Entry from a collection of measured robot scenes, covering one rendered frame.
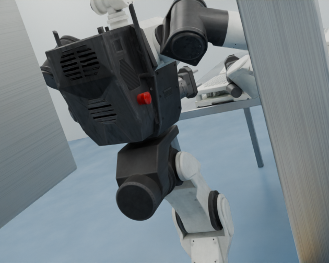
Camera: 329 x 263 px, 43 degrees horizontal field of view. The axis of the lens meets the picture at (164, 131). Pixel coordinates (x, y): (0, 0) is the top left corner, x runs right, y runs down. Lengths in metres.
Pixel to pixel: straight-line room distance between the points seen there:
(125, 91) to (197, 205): 0.56
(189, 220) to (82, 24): 4.66
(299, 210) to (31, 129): 0.27
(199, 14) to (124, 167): 0.45
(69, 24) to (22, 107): 5.58
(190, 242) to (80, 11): 4.66
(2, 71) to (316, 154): 0.30
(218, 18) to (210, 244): 0.82
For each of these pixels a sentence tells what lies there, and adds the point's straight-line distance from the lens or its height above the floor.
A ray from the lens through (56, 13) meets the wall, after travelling 6.08.
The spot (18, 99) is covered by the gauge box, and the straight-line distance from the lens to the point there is 0.43.
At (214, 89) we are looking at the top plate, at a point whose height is 0.96.
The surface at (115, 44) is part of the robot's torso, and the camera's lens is 1.03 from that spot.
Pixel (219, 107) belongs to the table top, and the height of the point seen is 0.89.
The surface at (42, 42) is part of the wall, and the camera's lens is 6.25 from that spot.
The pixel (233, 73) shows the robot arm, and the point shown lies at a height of 1.06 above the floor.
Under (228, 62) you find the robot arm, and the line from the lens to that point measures 1.52.
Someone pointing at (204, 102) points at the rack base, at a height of 0.92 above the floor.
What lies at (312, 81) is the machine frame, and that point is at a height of 1.19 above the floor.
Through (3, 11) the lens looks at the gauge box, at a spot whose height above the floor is 1.33.
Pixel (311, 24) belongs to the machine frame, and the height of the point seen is 1.24.
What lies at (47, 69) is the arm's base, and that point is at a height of 1.24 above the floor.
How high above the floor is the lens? 1.28
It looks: 14 degrees down
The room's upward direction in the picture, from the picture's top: 17 degrees counter-clockwise
